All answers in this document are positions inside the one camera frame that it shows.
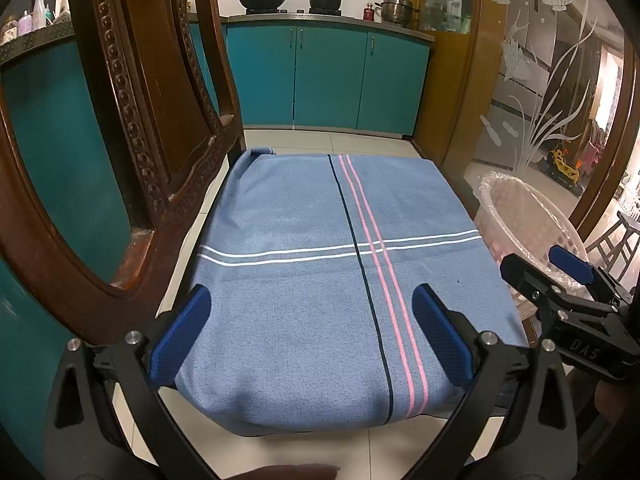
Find yellow wooden glass cabinet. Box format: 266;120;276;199
407;0;481;161

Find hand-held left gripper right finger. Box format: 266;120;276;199
400;283;581;480

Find wooden stool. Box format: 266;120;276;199
585;210;640;281

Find grey kitchen countertop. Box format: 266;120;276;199
0;12;436;61

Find yellow toy excavator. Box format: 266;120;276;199
545;142;586;193

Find etched glass sliding door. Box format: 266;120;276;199
440;0;640;241

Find person's left hand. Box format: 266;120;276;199
225;464;342;480

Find clear plastic basket liner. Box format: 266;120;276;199
472;171;596;301

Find carved wooden chair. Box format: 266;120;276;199
0;0;246;346

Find teal kitchen cabinets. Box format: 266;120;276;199
0;22;432;461

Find white plastic lattice basket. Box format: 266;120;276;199
472;171;596;321

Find gas stove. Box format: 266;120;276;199
245;7;343;16

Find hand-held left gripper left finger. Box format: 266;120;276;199
44;283;216;480

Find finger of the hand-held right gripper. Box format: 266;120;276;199
548;245;636;306
500;253;571;321

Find blue striped towel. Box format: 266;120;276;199
175;148;530;436

